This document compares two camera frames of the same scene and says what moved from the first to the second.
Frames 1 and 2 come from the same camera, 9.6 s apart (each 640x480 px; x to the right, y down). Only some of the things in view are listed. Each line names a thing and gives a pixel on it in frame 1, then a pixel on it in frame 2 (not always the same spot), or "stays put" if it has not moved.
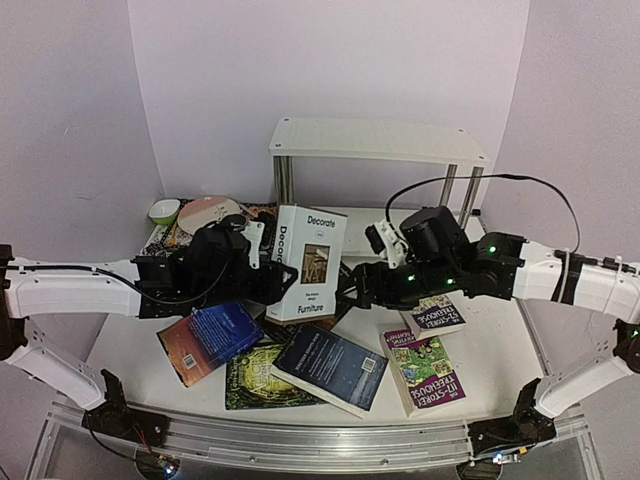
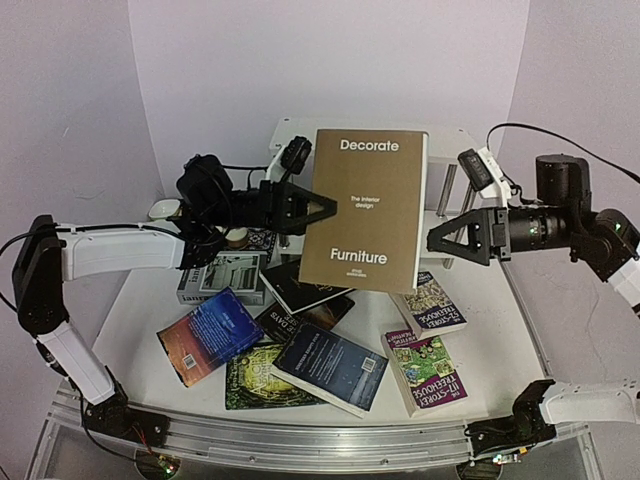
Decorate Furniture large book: x=313 y=242 → x=373 y=240
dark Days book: x=283 y=334 stays put
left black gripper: x=274 y=290 → x=284 y=207
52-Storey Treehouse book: x=432 y=316 stays put
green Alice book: x=249 y=382 stays put
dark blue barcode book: x=331 y=367 stays put
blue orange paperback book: x=207 y=337 stays put
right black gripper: x=370 y=283 → x=500 y=232
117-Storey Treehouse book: x=421 y=368 stays put
